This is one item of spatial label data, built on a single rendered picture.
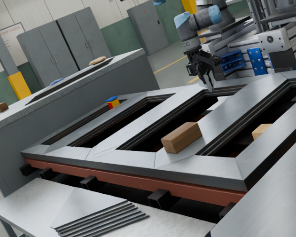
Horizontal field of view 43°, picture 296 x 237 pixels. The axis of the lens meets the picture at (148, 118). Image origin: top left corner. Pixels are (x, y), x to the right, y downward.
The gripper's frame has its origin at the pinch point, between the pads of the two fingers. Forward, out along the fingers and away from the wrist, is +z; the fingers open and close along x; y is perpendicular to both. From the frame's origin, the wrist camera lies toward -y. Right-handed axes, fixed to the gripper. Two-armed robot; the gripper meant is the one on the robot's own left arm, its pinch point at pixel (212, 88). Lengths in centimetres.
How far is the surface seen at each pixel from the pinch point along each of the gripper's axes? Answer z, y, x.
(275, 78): 0.9, -29.0, -4.8
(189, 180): 3, -40, 62
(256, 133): 4, -43, 33
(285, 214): 1, -76, 71
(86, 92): -10, 99, 6
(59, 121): -2, 99, 31
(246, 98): 0.8, -27.2, 12.9
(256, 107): 1.9, -35.5, 19.5
